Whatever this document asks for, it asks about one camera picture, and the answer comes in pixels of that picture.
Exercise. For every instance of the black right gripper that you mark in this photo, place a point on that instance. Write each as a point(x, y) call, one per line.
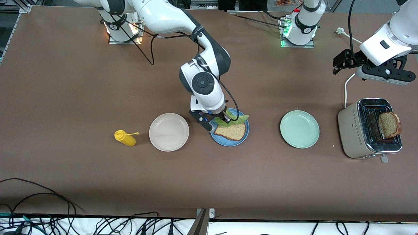
point(225, 117)

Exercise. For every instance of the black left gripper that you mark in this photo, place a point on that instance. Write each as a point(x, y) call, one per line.
point(353, 58)

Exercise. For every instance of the green lettuce leaf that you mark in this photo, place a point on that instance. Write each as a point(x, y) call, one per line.
point(240, 119)

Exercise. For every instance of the brown bread slice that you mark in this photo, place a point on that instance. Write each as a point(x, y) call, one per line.
point(232, 132)
point(390, 125)

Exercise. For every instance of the yellow mustard squeeze bottle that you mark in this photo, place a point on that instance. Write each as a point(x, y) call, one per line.
point(125, 138)

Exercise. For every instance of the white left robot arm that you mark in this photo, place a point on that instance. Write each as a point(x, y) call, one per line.
point(396, 36)

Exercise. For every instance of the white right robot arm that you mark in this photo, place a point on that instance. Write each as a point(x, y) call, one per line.
point(163, 16)

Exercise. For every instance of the blue plate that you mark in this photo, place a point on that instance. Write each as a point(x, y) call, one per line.
point(228, 143)

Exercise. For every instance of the beige plate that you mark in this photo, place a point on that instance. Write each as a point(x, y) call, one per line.
point(168, 132)

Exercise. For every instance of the pale green plate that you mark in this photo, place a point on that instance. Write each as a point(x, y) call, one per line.
point(299, 129)

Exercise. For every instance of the beige chrome toaster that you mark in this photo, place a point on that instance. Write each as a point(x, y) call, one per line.
point(351, 130)

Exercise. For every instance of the person in dark clothes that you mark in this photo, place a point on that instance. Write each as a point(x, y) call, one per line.
point(241, 5)

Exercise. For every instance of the grey metal box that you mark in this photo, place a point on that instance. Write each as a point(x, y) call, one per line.
point(204, 5)

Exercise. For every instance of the black left camera bracket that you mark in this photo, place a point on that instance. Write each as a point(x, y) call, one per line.
point(375, 69)

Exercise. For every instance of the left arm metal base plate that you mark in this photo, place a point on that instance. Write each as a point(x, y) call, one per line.
point(297, 46)

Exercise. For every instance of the aluminium table edge bracket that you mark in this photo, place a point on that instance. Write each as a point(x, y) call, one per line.
point(200, 225)

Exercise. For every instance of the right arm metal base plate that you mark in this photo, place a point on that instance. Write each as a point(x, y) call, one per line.
point(125, 42)

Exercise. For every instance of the aluminium frame corner profile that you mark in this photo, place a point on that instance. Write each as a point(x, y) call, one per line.
point(23, 8)

